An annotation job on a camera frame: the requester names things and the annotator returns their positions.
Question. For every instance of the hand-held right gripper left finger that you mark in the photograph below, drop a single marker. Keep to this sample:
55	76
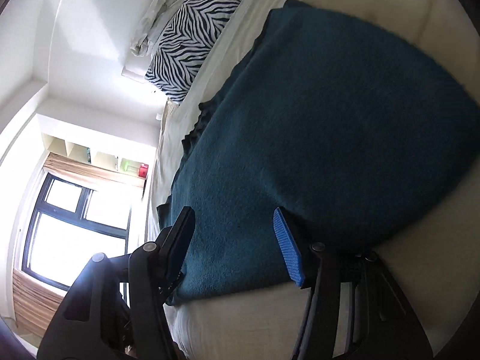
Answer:
180	240

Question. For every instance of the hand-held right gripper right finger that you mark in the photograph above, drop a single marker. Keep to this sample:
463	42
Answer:
288	247

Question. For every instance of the teal knit sweater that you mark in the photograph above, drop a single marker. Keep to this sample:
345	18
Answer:
318	138

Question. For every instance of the red box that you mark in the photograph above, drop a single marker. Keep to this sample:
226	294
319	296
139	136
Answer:
143	170

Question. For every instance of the green container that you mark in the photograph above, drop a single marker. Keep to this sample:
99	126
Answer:
129	167

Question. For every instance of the bed with cream sheet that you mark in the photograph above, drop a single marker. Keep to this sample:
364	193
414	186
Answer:
243	326

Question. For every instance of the black framed window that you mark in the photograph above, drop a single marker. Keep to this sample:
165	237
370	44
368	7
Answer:
75	228

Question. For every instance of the beige curtain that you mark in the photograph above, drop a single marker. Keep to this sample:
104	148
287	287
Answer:
93	174
35	296

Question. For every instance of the white cubby shelf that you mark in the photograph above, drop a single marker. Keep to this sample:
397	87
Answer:
101	155

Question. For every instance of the zebra print pillow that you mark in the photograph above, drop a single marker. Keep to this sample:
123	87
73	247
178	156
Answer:
187	41

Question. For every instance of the white crumpled duvet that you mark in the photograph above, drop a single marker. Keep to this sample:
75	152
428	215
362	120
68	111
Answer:
161	15

